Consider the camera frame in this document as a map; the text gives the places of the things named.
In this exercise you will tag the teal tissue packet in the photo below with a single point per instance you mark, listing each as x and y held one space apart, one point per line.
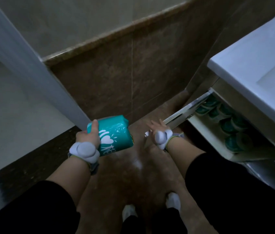
114 134

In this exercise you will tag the beige vanity cabinet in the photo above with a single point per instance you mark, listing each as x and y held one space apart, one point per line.
247 112

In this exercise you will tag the person's right forearm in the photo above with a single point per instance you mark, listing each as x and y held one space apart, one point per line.
183 153

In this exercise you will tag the white door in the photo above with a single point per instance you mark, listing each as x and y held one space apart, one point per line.
18 95

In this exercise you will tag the white wrist tracker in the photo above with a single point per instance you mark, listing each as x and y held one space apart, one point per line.
84 151
163 138

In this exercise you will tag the white right shoe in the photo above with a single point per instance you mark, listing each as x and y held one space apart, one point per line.
173 200

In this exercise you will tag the white ceramic sink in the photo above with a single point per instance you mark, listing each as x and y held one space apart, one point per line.
257 65

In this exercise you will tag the white right wrist tracker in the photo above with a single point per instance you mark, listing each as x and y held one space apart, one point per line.
163 138

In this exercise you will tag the black trousers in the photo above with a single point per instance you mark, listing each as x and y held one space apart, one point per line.
157 222

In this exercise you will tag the stack of teal tissue packs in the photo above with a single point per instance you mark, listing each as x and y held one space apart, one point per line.
232 129

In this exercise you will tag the person's right hand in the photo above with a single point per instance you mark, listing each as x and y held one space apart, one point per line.
157 127

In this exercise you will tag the person's right fingers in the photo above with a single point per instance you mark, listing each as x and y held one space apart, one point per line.
155 124

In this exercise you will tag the mirrored cabinet door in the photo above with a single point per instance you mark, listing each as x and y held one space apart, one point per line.
185 110

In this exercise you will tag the white left wrist tracker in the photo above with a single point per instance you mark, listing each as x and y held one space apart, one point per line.
84 151

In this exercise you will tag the person's left thumb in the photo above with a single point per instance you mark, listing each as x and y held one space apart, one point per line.
94 127

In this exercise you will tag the person's left hand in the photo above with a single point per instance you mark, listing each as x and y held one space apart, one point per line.
86 137

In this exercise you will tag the person's left forearm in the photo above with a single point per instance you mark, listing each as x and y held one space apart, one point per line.
72 177

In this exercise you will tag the white shoe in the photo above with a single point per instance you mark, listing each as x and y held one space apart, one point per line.
173 200
129 212

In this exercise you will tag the white left shoe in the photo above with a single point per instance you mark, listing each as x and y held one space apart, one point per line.
129 212

